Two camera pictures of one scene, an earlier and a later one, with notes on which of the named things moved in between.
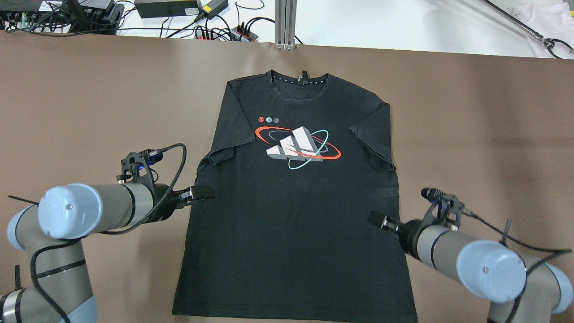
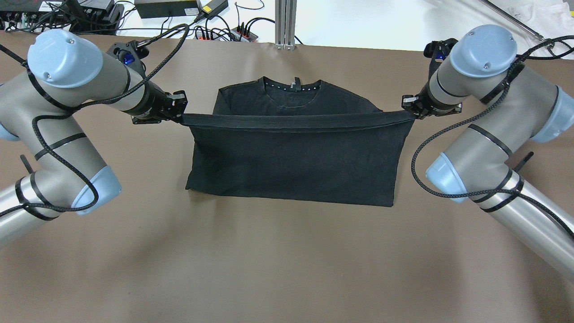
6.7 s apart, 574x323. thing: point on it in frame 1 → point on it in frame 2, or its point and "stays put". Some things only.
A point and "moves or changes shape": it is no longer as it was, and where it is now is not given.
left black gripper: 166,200 → 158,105
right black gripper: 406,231 → 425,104
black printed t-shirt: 287,235 moves or changes shape
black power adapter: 162,8 stays put
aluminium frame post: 285,21 stays put
